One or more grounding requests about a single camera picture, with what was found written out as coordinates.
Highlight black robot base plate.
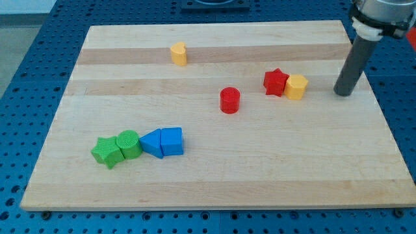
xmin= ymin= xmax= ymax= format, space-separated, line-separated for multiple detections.
xmin=179 ymin=0 xmax=250 ymax=10

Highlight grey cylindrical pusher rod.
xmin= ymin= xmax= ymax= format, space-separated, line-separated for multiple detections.
xmin=333 ymin=17 xmax=383 ymax=97

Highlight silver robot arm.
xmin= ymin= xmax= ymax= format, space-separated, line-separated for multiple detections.
xmin=349 ymin=0 xmax=415 ymax=42

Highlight wooden board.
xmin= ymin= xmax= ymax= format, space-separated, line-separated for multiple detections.
xmin=21 ymin=20 xmax=415 ymax=211

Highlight green cylinder block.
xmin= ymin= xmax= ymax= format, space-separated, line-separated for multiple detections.
xmin=116 ymin=130 xmax=142 ymax=159

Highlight red cylinder block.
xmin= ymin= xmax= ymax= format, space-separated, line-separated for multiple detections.
xmin=220 ymin=86 xmax=241 ymax=114

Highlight blue cube block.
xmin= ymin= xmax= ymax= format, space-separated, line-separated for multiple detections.
xmin=161 ymin=127 xmax=184 ymax=156

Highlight green star block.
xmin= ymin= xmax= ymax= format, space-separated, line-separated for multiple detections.
xmin=90 ymin=136 xmax=125 ymax=169

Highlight yellow hexagon block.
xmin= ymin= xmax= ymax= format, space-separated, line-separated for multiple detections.
xmin=284 ymin=74 xmax=309 ymax=100

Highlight blue triangle block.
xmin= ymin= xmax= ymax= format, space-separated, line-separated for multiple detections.
xmin=139 ymin=129 xmax=164 ymax=159

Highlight yellow heart block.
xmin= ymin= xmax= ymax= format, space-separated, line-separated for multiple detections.
xmin=170 ymin=42 xmax=187 ymax=66

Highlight red star block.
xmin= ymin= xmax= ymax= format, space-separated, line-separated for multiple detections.
xmin=263 ymin=68 xmax=289 ymax=97

